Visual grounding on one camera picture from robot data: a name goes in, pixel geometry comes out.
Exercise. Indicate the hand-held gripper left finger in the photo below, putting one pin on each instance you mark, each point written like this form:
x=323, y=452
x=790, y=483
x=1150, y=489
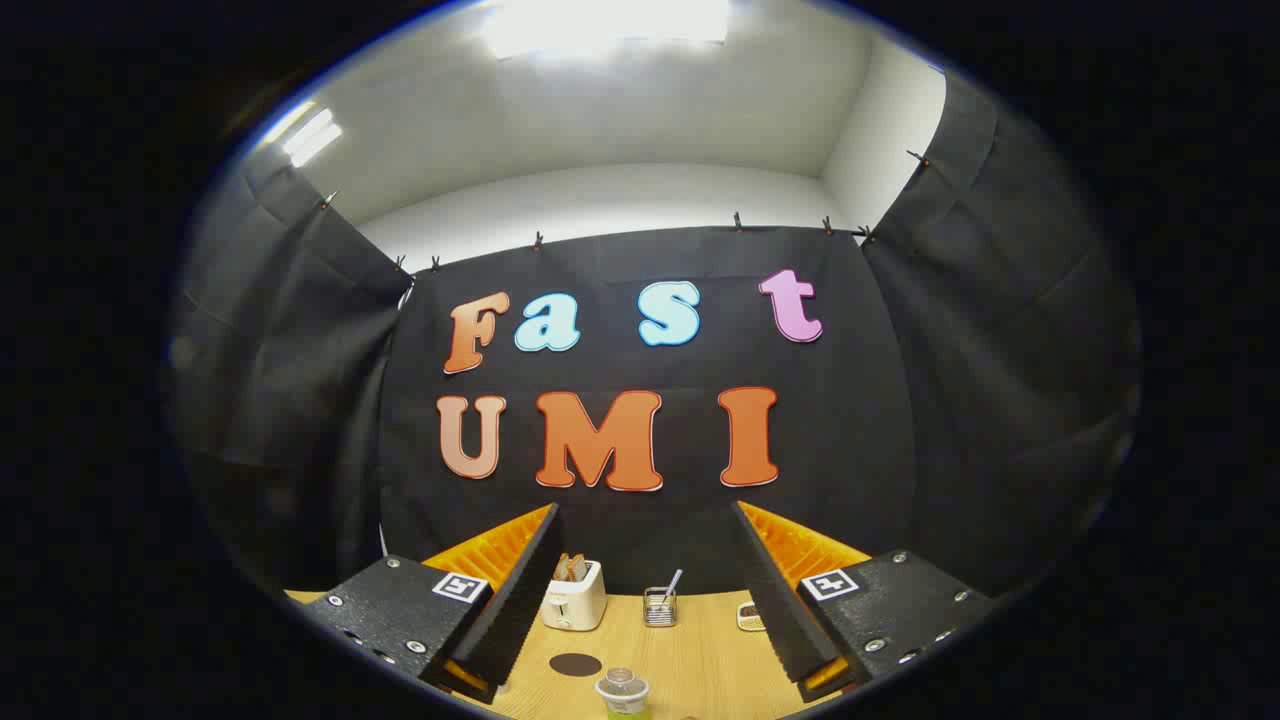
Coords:
x=515, y=600

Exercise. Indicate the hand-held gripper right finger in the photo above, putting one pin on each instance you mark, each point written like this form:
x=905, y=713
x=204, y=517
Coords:
x=780, y=600

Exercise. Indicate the dark round coaster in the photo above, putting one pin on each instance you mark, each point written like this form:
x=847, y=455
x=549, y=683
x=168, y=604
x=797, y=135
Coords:
x=575, y=665

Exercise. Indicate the clear bottle with white label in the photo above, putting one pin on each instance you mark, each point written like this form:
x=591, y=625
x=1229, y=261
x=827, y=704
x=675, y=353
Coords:
x=622, y=690

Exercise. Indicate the white divided dish with beans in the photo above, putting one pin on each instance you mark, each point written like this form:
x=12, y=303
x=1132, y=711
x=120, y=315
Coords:
x=748, y=616

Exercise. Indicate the white toaster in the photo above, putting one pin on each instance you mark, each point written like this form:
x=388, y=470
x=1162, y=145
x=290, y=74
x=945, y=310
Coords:
x=574, y=605

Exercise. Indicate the toast slices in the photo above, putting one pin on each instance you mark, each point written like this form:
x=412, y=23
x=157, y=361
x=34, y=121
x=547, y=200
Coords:
x=572, y=567

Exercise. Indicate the striped straw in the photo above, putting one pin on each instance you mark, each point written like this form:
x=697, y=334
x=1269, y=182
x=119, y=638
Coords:
x=674, y=580

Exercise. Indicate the wooden table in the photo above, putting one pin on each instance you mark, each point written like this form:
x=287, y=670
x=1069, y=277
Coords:
x=690, y=660

